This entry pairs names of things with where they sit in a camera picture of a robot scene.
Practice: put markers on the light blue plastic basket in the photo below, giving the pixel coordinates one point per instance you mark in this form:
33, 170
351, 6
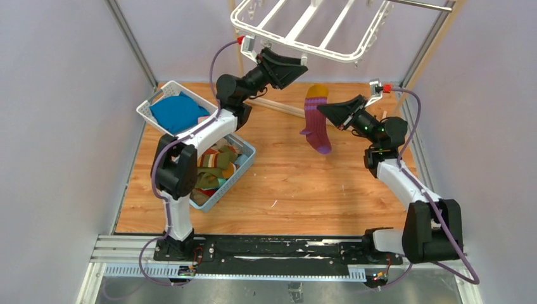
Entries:
245, 161

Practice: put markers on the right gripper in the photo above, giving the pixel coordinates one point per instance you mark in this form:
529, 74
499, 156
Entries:
341, 113

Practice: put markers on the maroon striped sock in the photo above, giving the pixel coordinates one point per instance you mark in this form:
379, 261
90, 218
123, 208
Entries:
315, 130

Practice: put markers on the white clip sock hanger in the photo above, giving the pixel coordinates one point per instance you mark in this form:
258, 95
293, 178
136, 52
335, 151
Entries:
345, 41

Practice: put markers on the beige sock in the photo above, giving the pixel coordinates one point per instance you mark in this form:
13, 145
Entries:
207, 192

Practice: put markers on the wooden drying rack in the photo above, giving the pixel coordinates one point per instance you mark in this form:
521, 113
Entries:
447, 13

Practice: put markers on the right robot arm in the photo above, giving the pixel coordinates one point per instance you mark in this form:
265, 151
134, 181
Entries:
433, 225

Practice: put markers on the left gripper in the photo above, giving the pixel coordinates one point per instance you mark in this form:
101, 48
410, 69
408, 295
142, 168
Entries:
277, 70

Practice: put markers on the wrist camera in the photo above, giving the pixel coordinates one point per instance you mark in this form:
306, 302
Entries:
247, 43
377, 89

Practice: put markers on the olive striped sock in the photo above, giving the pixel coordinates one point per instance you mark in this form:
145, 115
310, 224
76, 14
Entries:
210, 178
224, 158

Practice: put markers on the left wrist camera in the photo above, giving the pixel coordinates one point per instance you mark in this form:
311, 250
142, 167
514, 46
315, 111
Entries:
247, 43

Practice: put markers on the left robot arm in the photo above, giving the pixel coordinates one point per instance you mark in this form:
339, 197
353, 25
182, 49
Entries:
174, 172

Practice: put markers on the white plastic basket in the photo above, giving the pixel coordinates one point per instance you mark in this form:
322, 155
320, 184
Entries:
173, 88

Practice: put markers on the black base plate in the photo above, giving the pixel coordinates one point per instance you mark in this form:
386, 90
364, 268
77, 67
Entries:
277, 257

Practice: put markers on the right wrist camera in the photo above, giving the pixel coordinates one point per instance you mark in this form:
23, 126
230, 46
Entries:
377, 89

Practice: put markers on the blue cloth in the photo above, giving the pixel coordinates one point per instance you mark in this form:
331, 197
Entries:
177, 113

